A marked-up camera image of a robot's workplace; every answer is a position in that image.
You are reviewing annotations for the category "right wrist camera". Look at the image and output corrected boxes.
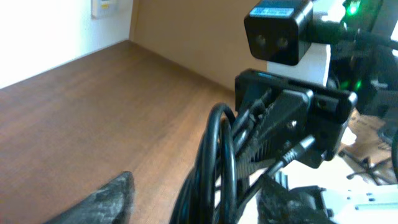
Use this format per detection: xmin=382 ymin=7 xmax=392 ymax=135
xmin=244 ymin=0 xmax=313 ymax=66

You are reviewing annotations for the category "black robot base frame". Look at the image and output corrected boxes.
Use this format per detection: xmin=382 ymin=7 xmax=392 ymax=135
xmin=279 ymin=183 xmax=398 ymax=224

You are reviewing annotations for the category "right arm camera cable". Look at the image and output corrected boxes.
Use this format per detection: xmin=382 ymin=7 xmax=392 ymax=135
xmin=214 ymin=18 xmax=398 ymax=218

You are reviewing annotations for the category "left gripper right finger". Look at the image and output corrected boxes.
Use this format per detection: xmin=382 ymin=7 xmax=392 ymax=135
xmin=256 ymin=177 xmax=334 ymax=224

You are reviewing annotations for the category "thick black cable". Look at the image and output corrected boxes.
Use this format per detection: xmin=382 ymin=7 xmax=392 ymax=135
xmin=169 ymin=90 xmax=274 ymax=224

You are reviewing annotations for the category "wall switch panel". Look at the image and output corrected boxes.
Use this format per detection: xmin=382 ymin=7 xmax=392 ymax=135
xmin=91 ymin=0 xmax=119 ymax=19

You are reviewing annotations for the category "office chair base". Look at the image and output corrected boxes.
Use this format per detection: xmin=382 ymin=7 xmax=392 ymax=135
xmin=338 ymin=127 xmax=398 ymax=186

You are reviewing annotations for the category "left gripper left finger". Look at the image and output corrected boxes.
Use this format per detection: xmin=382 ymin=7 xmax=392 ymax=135
xmin=47 ymin=171 xmax=135 ymax=224

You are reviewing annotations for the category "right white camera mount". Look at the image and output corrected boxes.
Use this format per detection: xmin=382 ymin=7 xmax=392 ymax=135
xmin=266 ymin=0 xmax=346 ymax=88

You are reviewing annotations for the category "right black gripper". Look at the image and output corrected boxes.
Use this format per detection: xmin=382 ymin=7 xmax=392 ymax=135
xmin=235 ymin=69 xmax=357 ymax=180

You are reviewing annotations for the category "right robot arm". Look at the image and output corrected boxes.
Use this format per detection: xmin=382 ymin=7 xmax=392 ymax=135
xmin=236 ymin=1 xmax=397 ymax=167

